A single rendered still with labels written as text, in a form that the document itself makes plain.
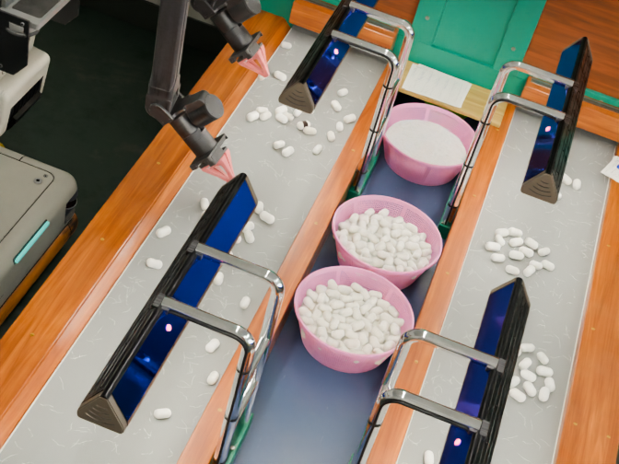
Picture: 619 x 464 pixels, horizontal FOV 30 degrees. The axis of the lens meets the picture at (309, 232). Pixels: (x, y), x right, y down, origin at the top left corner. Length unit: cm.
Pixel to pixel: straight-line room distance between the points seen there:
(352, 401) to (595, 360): 56
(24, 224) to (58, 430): 115
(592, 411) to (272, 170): 96
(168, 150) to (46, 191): 67
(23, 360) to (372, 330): 75
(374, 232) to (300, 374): 45
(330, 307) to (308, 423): 28
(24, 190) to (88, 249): 89
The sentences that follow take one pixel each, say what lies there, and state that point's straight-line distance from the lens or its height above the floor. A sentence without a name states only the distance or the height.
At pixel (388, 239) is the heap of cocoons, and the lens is 274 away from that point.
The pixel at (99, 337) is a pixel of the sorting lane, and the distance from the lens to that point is 238.
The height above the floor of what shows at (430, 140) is 74.
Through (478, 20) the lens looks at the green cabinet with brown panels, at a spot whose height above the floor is 96.
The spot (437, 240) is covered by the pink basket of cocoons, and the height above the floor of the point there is 76.
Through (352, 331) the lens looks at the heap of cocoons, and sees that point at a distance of 250.
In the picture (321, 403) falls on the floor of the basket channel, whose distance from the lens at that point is 244.
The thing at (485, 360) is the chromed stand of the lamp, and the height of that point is 112.
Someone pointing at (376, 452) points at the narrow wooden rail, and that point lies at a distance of 228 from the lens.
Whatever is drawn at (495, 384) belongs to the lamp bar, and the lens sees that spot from 200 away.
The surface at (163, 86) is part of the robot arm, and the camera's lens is 252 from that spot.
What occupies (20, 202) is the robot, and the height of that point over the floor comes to 28.
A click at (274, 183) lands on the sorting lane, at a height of 74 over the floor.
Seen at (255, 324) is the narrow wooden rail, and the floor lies 76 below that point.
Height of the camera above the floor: 252
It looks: 41 degrees down
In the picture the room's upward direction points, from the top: 16 degrees clockwise
